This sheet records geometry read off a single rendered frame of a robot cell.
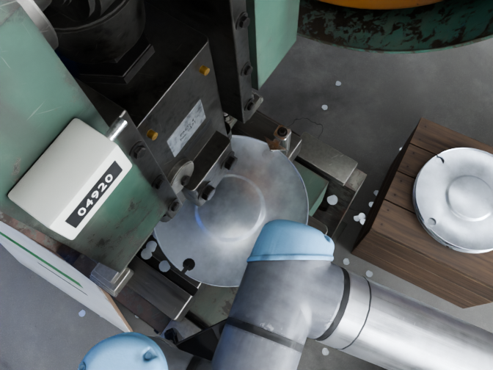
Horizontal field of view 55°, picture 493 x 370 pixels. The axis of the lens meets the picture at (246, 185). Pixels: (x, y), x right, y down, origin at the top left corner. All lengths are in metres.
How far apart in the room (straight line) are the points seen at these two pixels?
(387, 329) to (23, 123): 0.35
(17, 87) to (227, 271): 0.61
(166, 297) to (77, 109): 0.64
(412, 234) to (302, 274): 0.95
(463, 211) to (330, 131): 0.64
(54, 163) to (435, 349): 0.37
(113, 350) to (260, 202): 0.52
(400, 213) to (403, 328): 0.90
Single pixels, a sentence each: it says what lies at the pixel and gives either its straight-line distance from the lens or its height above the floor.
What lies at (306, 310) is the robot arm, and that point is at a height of 1.19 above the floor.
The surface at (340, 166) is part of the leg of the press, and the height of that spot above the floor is 0.64.
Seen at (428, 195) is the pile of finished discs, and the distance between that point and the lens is 1.38.
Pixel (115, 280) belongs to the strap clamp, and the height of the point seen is 0.74.
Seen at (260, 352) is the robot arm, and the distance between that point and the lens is 0.42.
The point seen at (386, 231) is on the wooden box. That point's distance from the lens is 1.35.
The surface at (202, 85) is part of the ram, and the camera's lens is 0.60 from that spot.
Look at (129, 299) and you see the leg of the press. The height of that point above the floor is 0.62.
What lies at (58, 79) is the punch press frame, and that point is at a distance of 0.32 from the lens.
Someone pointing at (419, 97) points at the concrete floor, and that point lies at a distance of 1.95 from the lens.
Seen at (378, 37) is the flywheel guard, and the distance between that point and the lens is 0.81.
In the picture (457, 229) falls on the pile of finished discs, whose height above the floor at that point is 0.38.
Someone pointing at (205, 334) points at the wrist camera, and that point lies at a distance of 0.61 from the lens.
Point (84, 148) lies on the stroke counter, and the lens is 0.34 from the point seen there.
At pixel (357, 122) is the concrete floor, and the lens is 1.84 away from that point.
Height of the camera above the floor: 1.62
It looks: 71 degrees down
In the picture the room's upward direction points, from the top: 8 degrees counter-clockwise
